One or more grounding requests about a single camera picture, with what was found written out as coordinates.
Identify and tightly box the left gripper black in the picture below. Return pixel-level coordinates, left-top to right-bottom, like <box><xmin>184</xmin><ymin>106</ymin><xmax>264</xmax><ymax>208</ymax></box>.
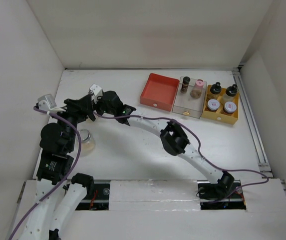
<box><xmin>51</xmin><ymin>93</ymin><xmax>93</xmax><ymax>151</ymax></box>

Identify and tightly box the large glass jar metal lid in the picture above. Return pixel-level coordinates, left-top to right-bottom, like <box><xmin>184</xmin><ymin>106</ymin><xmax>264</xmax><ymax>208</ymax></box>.
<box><xmin>78</xmin><ymin>129</ymin><xmax>95</xmax><ymax>152</ymax></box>

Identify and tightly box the small black pepper grinder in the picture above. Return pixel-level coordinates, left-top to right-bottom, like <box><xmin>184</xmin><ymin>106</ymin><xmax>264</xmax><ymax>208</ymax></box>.
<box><xmin>180</xmin><ymin>76</ymin><xmax>190</xmax><ymax>94</ymax></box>

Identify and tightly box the pink cap spice bottle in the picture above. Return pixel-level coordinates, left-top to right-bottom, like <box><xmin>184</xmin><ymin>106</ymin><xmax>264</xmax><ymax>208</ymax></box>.
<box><xmin>190</xmin><ymin>79</ymin><xmax>204</xmax><ymax>99</ymax></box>

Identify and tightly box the pink sauce jar white lid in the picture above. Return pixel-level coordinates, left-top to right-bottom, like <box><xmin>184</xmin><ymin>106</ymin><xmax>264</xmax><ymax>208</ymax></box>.
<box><xmin>206</xmin><ymin>99</ymin><xmax>220</xmax><ymax>112</ymax></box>

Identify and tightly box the brown-spice bottle black pump cap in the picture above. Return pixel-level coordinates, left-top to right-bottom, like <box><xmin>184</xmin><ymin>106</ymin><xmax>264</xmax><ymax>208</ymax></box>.
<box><xmin>206</xmin><ymin>82</ymin><xmax>222</xmax><ymax>102</ymax></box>

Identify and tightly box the dark sauce jar white lid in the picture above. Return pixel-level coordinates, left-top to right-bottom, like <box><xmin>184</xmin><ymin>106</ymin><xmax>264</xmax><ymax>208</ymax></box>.
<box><xmin>223</xmin><ymin>101</ymin><xmax>237</xmax><ymax>116</ymax></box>

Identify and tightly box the white-powder bottle black pump cap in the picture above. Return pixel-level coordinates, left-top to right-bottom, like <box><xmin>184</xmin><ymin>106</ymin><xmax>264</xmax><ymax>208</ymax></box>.
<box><xmin>220</xmin><ymin>84</ymin><xmax>238</xmax><ymax>105</ymax></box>

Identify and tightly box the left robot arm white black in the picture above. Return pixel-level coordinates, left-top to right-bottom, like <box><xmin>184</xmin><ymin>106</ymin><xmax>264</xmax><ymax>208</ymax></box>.
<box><xmin>9</xmin><ymin>94</ymin><xmax>94</xmax><ymax>240</ymax></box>

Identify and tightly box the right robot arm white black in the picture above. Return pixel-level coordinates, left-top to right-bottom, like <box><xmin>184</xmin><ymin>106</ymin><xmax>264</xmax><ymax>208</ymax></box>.
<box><xmin>89</xmin><ymin>90</ymin><xmax>235</xmax><ymax>200</ymax></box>

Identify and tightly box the red orange plastic bin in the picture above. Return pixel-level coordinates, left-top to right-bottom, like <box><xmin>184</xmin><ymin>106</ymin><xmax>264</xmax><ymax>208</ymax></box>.
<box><xmin>139</xmin><ymin>73</ymin><xmax>179</xmax><ymax>112</ymax></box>

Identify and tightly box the clear plastic bin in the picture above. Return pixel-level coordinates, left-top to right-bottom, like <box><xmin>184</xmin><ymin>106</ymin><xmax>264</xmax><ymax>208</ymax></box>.
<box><xmin>172</xmin><ymin>76</ymin><xmax>207</xmax><ymax>119</ymax></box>

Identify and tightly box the yellow plastic bin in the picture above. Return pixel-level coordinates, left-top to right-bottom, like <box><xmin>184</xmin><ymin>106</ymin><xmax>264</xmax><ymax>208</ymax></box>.
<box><xmin>201</xmin><ymin>85</ymin><xmax>240</xmax><ymax>125</ymax></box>

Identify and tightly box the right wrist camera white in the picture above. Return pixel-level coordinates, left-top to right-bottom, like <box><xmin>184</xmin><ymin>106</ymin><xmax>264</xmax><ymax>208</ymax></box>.
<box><xmin>89</xmin><ymin>84</ymin><xmax>103</xmax><ymax>103</ymax></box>

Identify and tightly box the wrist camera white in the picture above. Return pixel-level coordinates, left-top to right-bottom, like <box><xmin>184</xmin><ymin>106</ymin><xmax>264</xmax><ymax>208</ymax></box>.
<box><xmin>89</xmin><ymin>84</ymin><xmax>103</xmax><ymax>103</ymax></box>
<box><xmin>36</xmin><ymin>94</ymin><xmax>65</xmax><ymax>113</ymax></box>

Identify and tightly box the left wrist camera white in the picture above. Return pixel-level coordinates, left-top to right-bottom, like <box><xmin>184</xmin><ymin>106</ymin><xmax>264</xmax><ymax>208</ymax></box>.
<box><xmin>36</xmin><ymin>94</ymin><xmax>65</xmax><ymax>113</ymax></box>

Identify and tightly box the aluminium rail right side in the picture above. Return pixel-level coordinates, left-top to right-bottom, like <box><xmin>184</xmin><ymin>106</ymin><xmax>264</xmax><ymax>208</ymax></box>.
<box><xmin>232</xmin><ymin>65</ymin><xmax>286</xmax><ymax>198</ymax></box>

